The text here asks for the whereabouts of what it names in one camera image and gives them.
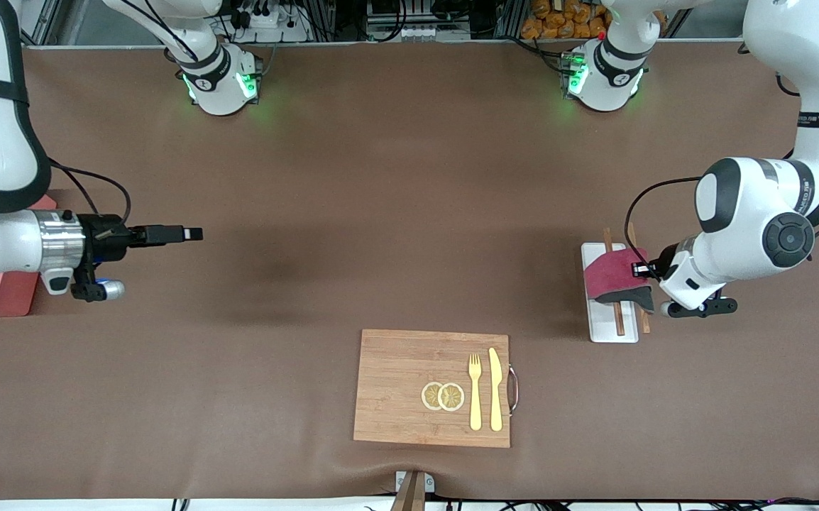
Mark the orange packaged bread pile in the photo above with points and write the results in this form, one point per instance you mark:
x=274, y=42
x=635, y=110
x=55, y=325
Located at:
x=558, y=25

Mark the white rectangular rack tray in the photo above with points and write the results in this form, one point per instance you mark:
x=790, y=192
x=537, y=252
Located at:
x=601, y=323

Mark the lemon slice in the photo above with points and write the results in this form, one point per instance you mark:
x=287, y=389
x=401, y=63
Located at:
x=429, y=395
x=452, y=397

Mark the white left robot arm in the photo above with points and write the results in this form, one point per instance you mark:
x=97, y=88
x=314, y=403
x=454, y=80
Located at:
x=750, y=206

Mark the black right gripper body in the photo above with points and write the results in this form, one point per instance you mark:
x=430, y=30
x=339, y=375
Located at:
x=106, y=237

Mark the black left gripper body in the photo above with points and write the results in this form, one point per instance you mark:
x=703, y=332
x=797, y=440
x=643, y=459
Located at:
x=662, y=265

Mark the yellow plastic knife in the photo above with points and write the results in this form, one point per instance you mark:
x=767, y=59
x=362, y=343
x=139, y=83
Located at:
x=496, y=397

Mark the bamboo cutting board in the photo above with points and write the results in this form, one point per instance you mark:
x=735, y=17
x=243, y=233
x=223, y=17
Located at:
x=395, y=369

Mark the white power strip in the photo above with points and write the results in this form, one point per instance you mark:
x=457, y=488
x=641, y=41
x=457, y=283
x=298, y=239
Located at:
x=289, y=32

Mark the pink cloth with grey back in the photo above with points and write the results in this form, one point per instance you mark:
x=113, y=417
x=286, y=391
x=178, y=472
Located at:
x=612, y=277

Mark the aluminium frame rail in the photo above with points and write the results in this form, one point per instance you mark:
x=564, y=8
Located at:
x=44, y=21

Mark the metal camera stand bracket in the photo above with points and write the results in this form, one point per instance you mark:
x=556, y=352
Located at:
x=413, y=490

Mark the white connector block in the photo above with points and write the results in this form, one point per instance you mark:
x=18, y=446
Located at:
x=406, y=33

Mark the yellow plastic fork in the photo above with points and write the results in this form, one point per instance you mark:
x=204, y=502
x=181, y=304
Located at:
x=475, y=404

